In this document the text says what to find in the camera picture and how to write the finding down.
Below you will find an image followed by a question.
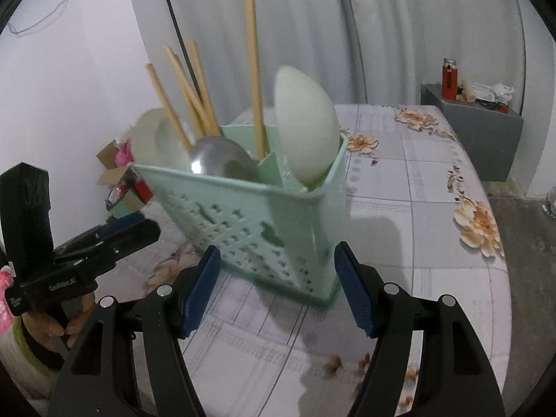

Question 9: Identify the mint green utensil holder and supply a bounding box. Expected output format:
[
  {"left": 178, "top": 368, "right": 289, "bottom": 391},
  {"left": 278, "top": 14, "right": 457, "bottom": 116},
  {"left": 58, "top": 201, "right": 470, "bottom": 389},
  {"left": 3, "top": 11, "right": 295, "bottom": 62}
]
[{"left": 134, "top": 126, "right": 348, "bottom": 309}]

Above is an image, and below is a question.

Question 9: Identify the red lighter bottle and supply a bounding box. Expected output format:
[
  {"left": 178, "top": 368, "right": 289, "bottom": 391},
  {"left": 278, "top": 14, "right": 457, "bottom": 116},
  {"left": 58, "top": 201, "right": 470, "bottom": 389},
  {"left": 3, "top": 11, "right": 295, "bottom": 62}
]
[{"left": 442, "top": 57, "right": 458, "bottom": 100}]

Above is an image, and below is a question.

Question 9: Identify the wooden chopstick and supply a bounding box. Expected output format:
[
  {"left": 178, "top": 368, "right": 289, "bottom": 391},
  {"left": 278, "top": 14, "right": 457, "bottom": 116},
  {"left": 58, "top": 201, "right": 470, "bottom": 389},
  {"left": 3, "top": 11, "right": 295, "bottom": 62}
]
[
  {"left": 172, "top": 54, "right": 207, "bottom": 138},
  {"left": 145, "top": 63, "right": 192, "bottom": 152}
]

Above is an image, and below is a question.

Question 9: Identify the grey curtain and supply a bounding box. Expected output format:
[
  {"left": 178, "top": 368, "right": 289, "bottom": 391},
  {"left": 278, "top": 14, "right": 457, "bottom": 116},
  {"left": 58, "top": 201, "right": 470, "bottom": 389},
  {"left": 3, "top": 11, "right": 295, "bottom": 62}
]
[{"left": 131, "top": 0, "right": 525, "bottom": 123}]

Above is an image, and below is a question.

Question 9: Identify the person left hand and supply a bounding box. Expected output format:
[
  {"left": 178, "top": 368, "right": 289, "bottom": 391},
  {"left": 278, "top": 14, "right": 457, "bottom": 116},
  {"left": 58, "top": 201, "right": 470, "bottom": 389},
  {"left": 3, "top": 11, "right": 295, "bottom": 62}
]
[{"left": 22, "top": 294, "right": 96, "bottom": 352}]

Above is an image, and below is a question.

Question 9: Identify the wooden chopstick carried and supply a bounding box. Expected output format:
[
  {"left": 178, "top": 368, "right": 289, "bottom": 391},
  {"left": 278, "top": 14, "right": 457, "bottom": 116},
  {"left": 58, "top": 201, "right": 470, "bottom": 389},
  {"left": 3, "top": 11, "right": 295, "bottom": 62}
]
[{"left": 244, "top": 0, "right": 268, "bottom": 161}]

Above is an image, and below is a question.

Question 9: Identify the white plastic rice paddle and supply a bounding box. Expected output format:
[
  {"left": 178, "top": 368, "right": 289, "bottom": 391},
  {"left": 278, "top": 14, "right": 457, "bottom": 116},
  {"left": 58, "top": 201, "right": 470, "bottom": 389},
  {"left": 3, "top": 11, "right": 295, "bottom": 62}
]
[{"left": 274, "top": 65, "right": 340, "bottom": 188}]

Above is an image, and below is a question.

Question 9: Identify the red gift bag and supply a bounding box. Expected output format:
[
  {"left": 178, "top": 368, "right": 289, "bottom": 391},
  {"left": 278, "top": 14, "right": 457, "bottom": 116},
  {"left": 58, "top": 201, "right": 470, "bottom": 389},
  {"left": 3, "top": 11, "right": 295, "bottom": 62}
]
[{"left": 133, "top": 179, "right": 154, "bottom": 203}]

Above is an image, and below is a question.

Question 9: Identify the cardboard box with pink item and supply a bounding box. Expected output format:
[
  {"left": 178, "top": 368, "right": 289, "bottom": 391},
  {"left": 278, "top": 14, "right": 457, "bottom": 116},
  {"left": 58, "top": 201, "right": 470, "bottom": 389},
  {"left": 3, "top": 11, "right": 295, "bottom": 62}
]
[{"left": 96, "top": 139, "right": 140, "bottom": 186}]

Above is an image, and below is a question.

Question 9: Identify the grey side cabinet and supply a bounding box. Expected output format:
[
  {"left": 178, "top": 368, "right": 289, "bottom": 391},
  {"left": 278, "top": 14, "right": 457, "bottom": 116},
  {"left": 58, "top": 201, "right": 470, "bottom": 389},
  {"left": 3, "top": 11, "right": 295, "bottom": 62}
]
[{"left": 420, "top": 84, "right": 523, "bottom": 182}]

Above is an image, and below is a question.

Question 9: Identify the white plastic ladle spoon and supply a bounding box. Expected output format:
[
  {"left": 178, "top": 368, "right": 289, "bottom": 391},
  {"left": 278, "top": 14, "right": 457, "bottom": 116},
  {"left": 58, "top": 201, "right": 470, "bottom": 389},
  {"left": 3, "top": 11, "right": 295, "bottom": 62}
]
[{"left": 128, "top": 108, "right": 189, "bottom": 171}]

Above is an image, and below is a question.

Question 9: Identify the green fuzzy sleeve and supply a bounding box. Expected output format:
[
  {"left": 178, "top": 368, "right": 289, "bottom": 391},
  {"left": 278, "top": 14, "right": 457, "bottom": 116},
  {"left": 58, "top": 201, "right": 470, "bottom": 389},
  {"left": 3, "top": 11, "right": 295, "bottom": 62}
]
[{"left": 1, "top": 317, "right": 59, "bottom": 405}]

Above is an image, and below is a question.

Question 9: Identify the black cable on curtain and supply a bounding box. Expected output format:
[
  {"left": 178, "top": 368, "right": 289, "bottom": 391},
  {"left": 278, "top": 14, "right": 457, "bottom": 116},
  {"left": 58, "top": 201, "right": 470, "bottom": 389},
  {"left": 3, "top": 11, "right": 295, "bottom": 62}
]
[{"left": 156, "top": 0, "right": 193, "bottom": 79}]

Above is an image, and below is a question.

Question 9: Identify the metal spoon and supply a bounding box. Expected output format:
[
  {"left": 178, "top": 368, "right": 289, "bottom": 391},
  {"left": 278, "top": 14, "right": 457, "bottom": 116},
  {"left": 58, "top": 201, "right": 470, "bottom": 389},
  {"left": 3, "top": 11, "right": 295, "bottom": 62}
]
[{"left": 188, "top": 136, "right": 258, "bottom": 182}]

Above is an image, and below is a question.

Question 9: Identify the floral plaid tablecloth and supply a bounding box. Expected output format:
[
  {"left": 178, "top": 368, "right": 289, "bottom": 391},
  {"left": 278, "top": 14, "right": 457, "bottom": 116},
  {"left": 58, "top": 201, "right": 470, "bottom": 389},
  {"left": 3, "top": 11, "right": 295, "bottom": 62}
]
[{"left": 92, "top": 104, "right": 509, "bottom": 417}]

